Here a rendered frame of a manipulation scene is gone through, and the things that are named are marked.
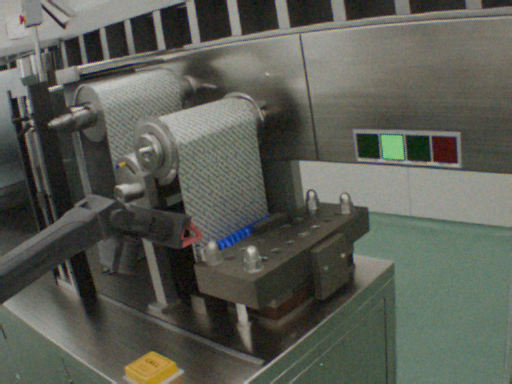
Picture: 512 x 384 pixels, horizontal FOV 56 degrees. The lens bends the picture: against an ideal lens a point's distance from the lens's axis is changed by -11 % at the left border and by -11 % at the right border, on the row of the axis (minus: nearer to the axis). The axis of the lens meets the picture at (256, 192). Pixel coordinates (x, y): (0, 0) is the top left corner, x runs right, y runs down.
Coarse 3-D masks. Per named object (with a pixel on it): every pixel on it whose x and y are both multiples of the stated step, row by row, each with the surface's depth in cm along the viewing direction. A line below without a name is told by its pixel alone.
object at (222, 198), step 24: (216, 168) 111; (240, 168) 116; (192, 192) 107; (216, 192) 112; (240, 192) 117; (264, 192) 123; (192, 216) 107; (216, 216) 112; (240, 216) 118; (216, 240) 113
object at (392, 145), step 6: (384, 138) 107; (390, 138) 106; (396, 138) 105; (402, 138) 104; (384, 144) 108; (390, 144) 107; (396, 144) 106; (402, 144) 105; (384, 150) 108; (390, 150) 107; (396, 150) 106; (402, 150) 105; (384, 156) 108; (390, 156) 107; (396, 156) 106; (402, 156) 106
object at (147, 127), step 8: (144, 128) 105; (152, 128) 104; (256, 128) 120; (136, 136) 108; (160, 136) 103; (168, 144) 102; (168, 152) 102; (168, 160) 103; (160, 168) 106; (168, 168) 104; (160, 176) 107
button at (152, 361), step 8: (152, 352) 93; (144, 360) 90; (152, 360) 90; (160, 360) 90; (168, 360) 90; (128, 368) 88; (136, 368) 88; (144, 368) 88; (152, 368) 87; (160, 368) 87; (168, 368) 88; (176, 368) 89; (128, 376) 89; (136, 376) 86; (144, 376) 85; (152, 376) 85; (160, 376) 86; (168, 376) 88
